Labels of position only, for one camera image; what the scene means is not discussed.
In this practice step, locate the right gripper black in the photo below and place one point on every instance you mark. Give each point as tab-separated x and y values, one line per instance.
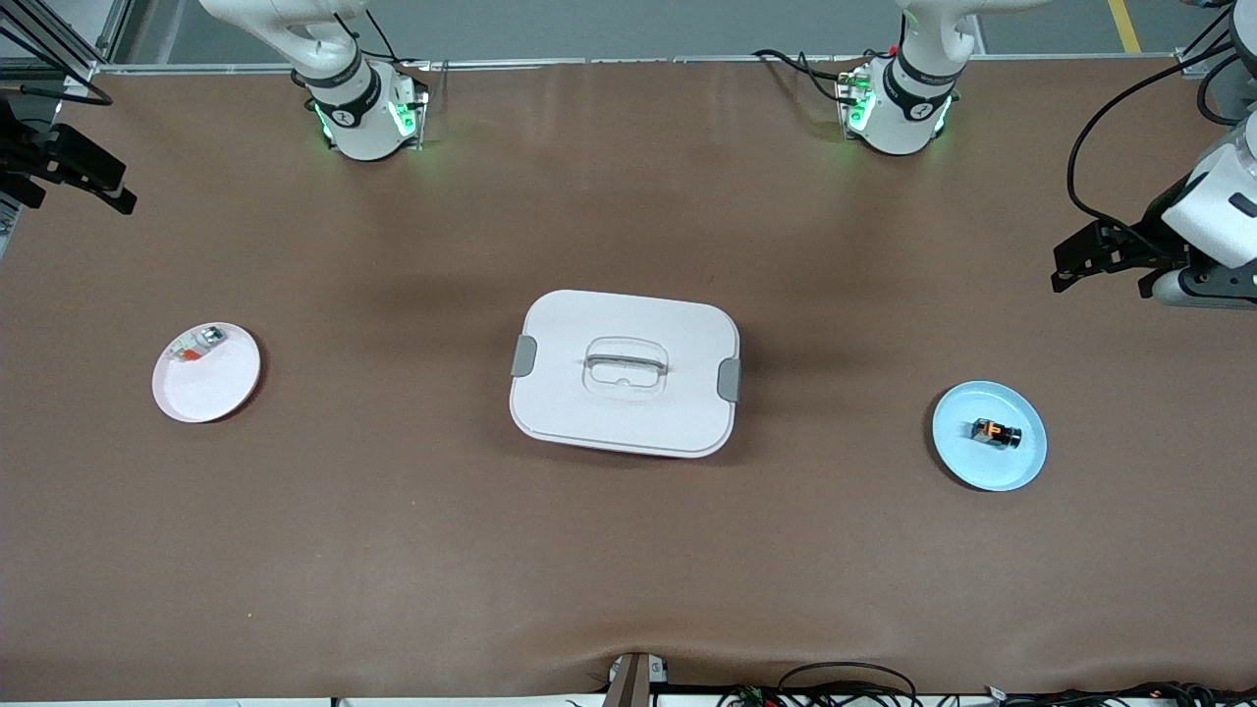
22	154

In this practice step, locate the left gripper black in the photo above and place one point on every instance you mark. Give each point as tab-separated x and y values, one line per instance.
1155	227

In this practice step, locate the black orange switch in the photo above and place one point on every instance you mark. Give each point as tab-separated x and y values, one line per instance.
996	433

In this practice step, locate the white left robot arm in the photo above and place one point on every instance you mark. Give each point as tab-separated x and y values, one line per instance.
899	118

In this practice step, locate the light blue round plate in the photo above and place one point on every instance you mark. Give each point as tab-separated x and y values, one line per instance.
982	466

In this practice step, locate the pink round plate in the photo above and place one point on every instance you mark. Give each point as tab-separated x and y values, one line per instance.
211	388

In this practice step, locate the grey box latch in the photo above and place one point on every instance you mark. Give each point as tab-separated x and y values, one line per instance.
524	355
730	380

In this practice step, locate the brown table mat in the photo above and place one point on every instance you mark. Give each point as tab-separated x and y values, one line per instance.
393	540

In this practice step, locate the white lidded storage box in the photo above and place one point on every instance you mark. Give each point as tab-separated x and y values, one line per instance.
628	422

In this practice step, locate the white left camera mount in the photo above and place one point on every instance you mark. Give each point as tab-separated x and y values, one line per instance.
1218	231

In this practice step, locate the aluminium frame profile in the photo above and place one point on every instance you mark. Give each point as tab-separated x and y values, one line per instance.
118	29

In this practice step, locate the white red switch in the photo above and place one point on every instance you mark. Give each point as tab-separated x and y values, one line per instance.
206	340

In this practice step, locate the silver table edge rail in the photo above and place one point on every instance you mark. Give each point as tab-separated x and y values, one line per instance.
628	61

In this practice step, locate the brown post with bracket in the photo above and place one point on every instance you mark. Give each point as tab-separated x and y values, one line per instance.
628	682

